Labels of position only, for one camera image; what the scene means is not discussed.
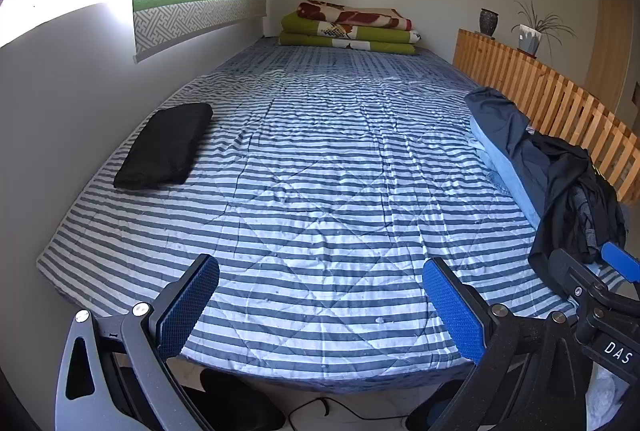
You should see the wooden door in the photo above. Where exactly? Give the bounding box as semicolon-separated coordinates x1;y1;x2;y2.
585;0;640;112

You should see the wooden slatted rail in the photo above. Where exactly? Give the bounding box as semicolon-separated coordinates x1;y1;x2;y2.
452;28;640;207

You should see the black garment with yellow print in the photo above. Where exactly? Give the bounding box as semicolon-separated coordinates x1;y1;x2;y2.
529;134;630;299

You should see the green folded quilt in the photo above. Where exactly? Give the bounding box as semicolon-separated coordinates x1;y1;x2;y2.
278;12;420;56

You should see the white fluffy cloth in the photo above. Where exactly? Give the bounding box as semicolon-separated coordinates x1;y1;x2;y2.
585;363;640;431

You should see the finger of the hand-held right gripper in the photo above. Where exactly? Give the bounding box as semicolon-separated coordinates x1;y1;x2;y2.
550;249;601;302
601;242;640;283

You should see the black cable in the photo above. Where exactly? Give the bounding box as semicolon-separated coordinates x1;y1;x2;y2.
287;397;411;431

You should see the dark ceramic vase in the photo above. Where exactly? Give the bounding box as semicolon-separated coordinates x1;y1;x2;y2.
479;8;499;37

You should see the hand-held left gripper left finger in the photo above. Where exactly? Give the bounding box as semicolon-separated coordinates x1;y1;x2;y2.
55;253;221;431

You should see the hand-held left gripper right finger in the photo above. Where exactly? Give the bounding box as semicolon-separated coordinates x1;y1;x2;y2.
422;257;598;431

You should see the red floral folded blanket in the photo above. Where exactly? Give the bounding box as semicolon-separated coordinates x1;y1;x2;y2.
296;0;415;32

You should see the bed with blue striped quilt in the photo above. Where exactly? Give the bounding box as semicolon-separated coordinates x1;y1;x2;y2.
36;36;601;384

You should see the navy blue garment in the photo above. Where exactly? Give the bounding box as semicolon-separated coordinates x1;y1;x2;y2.
464;87;556;222

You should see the black and blue shoe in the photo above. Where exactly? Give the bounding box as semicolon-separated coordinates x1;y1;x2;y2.
406;381;471;431

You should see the potted plant in white pot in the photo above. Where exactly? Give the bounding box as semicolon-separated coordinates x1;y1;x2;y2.
511;0;576;58

